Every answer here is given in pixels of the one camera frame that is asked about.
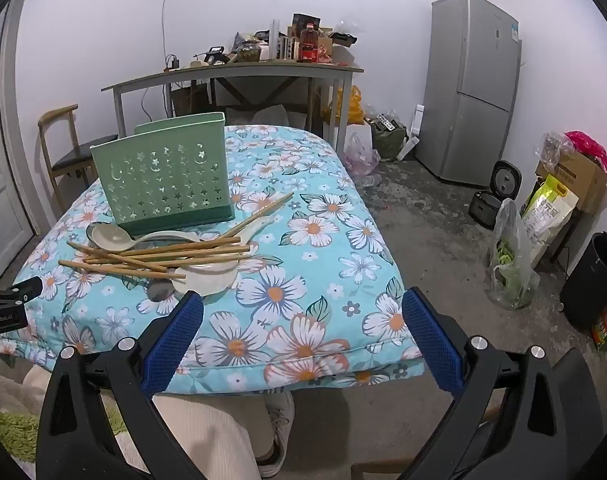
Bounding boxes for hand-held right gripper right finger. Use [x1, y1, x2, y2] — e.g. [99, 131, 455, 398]
[401, 287, 607, 480]

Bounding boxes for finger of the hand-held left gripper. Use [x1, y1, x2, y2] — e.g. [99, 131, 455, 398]
[0, 276, 43, 311]

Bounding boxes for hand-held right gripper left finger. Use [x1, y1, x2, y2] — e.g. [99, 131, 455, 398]
[35, 290, 205, 480]

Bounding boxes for bunch of wooden chopsticks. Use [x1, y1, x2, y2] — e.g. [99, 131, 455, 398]
[58, 192, 295, 281]

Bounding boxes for green perforated utensil holder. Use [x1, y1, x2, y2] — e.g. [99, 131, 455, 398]
[90, 111, 236, 237]

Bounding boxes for cream fluffy cloth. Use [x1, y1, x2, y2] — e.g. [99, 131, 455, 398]
[0, 360, 59, 411]

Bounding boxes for person's leg cream pants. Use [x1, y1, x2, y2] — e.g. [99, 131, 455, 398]
[148, 392, 274, 480]

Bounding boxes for plastic bag of vegetables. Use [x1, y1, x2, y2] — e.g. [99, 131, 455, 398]
[487, 198, 541, 309]

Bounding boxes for floral turquoise blanket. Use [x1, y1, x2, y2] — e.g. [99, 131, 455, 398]
[0, 122, 427, 395]

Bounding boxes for person's white shoe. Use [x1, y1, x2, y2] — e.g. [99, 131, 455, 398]
[256, 392, 295, 478]

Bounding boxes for wooden chair black seat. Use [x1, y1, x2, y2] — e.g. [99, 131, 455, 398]
[38, 104, 119, 198]

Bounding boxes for yellow rice bag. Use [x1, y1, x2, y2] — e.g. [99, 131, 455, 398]
[521, 174, 580, 266]

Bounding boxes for black trash bin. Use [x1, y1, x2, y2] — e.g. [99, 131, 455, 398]
[559, 231, 607, 331]

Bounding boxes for black rice cooker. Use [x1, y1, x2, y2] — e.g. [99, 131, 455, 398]
[469, 160, 521, 231]

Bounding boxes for pink plastic bag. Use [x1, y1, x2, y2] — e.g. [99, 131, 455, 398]
[343, 132, 381, 176]

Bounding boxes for green bag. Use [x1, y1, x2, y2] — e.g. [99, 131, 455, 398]
[368, 112, 409, 161]

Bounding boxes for white foam board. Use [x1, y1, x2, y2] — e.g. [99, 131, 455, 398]
[403, 104, 427, 161]

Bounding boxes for cardboard box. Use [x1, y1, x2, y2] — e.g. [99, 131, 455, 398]
[536, 152, 607, 216]

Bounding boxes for clear plastic bag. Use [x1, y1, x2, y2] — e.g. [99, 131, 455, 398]
[536, 131, 577, 166]

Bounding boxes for yellow plastic bag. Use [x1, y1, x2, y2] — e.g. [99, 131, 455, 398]
[328, 85, 367, 126]

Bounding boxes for silver refrigerator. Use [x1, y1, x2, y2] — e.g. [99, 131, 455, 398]
[414, 0, 523, 186]

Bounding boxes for grey metal-legged table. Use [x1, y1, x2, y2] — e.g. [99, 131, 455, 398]
[101, 57, 364, 156]

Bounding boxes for red oil bottle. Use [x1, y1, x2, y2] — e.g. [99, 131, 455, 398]
[300, 22, 320, 63]

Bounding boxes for thin wall cable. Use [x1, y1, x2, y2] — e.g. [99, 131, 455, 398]
[160, 0, 172, 61]

